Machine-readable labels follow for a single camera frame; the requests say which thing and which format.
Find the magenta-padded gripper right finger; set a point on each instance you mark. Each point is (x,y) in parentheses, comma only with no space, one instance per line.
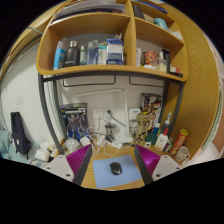
(165,166)

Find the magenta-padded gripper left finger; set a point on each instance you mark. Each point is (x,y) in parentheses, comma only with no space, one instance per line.
(60,166)

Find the black computer mouse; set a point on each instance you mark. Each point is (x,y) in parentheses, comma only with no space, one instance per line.
(116,168)

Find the white mug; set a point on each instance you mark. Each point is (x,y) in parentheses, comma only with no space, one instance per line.
(181,154)

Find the white tissue pack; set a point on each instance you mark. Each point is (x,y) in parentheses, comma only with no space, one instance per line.
(42,155)

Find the white lotion pump bottle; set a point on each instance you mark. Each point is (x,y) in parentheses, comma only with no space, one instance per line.
(161,141)

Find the clear dome-lid cup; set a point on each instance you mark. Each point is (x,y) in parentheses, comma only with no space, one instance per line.
(72,145)

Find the white charger block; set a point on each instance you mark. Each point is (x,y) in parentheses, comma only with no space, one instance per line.
(85,140)

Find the blue bottle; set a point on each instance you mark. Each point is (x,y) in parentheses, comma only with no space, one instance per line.
(156,129)

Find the robot model kit box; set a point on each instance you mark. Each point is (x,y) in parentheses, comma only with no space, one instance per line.
(75,120)

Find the white desk lamp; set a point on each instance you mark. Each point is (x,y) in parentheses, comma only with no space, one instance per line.
(126,133)

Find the black hanging bag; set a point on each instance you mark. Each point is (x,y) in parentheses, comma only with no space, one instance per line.
(19,133)

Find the white power strip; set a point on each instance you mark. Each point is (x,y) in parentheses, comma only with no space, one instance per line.
(115,144)

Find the wooden shelf unit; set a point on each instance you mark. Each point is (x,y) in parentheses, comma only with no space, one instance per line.
(93,68)

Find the grey metal frame post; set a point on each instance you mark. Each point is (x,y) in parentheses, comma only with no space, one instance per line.
(46,110)

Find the white wall socket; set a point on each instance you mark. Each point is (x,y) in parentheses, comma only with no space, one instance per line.
(98,114)

